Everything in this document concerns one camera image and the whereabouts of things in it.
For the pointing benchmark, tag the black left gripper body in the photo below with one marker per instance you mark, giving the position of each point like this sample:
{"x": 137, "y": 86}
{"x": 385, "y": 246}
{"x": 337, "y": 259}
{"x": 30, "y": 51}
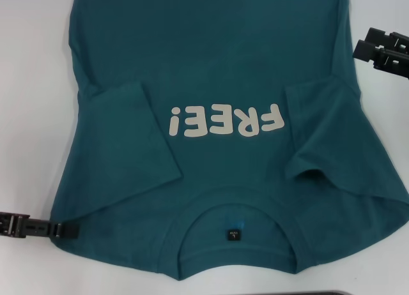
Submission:
{"x": 12, "y": 224}

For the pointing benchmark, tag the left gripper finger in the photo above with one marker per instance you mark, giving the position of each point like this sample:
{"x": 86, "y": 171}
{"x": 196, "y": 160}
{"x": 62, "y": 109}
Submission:
{"x": 54, "y": 231}

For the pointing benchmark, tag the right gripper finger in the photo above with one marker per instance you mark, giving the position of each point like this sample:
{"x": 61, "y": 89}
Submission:
{"x": 380, "y": 57}
{"x": 386, "y": 38}

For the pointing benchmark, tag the teal blue printed t-shirt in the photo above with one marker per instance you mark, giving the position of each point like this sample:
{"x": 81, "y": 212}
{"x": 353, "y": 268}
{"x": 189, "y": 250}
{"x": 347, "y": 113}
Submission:
{"x": 223, "y": 52}

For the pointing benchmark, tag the dark grey flat panel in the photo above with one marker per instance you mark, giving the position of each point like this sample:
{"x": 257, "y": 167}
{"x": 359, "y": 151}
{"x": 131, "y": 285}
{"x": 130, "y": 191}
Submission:
{"x": 319, "y": 293}

